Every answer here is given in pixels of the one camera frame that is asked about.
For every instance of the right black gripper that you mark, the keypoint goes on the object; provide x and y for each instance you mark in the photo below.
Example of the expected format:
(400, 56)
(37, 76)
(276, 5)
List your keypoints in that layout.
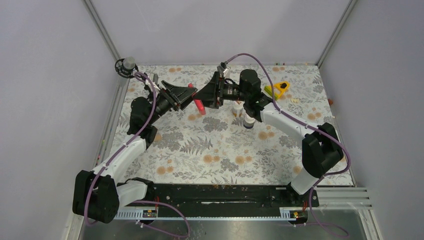
(208, 93)

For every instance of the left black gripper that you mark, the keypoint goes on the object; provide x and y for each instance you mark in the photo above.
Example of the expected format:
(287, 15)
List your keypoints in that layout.
(179, 93)

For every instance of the red pill organizer box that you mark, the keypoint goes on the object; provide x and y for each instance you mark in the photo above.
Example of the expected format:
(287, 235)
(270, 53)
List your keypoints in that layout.
(199, 104)

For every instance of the white orange pill bottle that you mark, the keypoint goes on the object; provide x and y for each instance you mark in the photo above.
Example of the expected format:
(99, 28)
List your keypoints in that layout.
(237, 108)

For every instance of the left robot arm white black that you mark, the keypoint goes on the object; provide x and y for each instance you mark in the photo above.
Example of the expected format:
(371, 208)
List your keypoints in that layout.
(97, 193)

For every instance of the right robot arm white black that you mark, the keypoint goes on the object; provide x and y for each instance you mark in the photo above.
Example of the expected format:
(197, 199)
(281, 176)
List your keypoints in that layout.
(321, 148)

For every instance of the floral patterned table mat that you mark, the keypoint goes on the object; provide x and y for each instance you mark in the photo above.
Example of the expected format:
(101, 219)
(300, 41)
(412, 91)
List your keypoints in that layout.
(190, 148)

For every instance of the white dark pill bottle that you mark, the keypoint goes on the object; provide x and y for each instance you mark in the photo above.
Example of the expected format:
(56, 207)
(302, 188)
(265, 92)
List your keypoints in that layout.
(248, 121)

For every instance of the microphone on black tripod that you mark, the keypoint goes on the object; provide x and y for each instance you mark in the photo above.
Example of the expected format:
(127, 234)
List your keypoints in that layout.
(126, 67)

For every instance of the yellow green plastic tool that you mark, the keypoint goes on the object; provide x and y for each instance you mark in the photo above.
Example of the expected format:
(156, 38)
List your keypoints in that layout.
(277, 90)

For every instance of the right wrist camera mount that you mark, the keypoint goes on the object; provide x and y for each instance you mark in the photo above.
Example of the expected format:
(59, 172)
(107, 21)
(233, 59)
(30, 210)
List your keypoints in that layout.
(224, 70)

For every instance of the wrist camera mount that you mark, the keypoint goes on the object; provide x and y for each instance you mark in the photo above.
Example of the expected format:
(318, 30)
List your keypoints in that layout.
(152, 80)
(224, 70)

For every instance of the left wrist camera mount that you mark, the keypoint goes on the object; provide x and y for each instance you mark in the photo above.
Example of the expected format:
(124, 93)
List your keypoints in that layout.
(152, 80)

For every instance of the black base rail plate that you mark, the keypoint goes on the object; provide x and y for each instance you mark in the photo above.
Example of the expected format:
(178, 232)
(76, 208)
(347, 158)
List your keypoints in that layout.
(221, 197)

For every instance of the white slotted cable duct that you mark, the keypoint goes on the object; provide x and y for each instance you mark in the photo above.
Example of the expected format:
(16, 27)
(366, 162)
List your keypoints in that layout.
(167, 214)

